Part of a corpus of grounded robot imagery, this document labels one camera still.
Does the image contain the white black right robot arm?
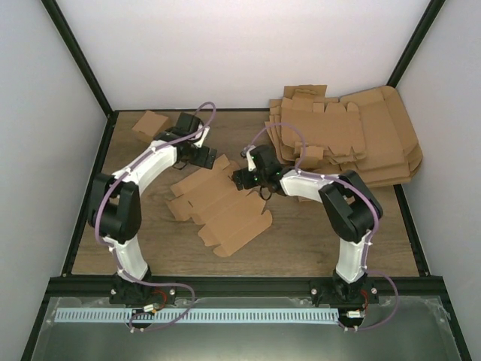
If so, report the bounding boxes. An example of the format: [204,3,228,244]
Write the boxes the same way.
[232,145,383,303]

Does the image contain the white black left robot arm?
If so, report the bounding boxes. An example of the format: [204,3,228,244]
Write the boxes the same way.
[87,112,216,304]

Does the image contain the folded small cardboard box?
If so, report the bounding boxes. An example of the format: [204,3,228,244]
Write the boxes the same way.
[132,111,173,144]

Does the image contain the stack of flat cardboard boxes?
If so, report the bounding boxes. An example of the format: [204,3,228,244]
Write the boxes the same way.
[268,85,423,187]

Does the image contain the grey metal front plate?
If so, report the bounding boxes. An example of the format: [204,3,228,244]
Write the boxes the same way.
[32,296,461,360]

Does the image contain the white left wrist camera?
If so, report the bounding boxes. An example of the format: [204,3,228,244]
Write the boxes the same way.
[192,126,210,148]

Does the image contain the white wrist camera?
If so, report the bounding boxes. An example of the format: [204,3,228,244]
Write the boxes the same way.
[240,145,256,172]
[192,126,210,148]

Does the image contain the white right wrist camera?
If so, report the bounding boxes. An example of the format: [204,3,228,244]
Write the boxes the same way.
[240,145,256,172]

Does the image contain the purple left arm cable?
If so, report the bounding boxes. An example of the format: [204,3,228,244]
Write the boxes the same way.
[93,101,217,333]

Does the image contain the light blue slotted cable duct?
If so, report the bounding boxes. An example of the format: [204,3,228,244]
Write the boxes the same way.
[54,308,339,324]

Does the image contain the black aluminium frame rail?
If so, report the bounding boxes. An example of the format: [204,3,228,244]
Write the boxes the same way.
[45,275,447,301]

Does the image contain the black left frame post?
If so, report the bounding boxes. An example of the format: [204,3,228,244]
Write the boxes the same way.
[41,0,113,117]

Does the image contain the black frame post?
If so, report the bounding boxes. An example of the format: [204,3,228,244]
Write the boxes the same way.
[386,0,446,88]
[41,0,113,117]

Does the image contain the black right frame post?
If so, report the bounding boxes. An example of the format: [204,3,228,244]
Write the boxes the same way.
[386,0,446,88]

